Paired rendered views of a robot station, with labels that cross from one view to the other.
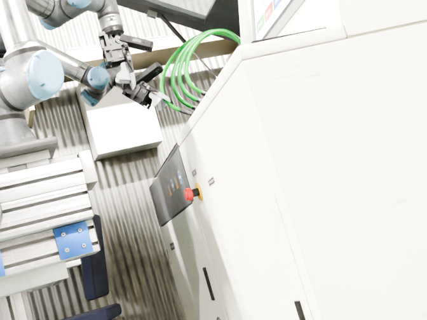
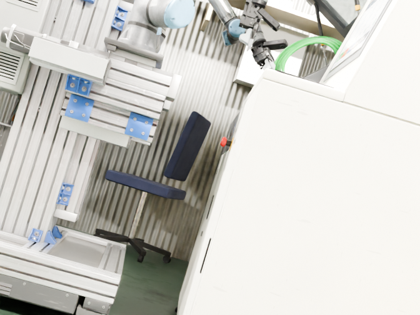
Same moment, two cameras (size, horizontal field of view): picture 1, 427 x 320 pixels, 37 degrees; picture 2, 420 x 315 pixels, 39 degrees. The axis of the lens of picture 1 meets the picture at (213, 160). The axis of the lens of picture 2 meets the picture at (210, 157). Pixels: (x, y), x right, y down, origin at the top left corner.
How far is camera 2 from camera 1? 0.59 m
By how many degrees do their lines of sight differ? 16
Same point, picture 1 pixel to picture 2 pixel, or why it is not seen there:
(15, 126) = (145, 34)
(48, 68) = (183, 10)
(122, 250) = (213, 157)
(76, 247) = (137, 132)
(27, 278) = (102, 132)
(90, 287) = (170, 168)
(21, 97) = (157, 19)
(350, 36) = (345, 102)
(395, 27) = (382, 114)
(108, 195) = (227, 112)
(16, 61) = not seen: outside the picture
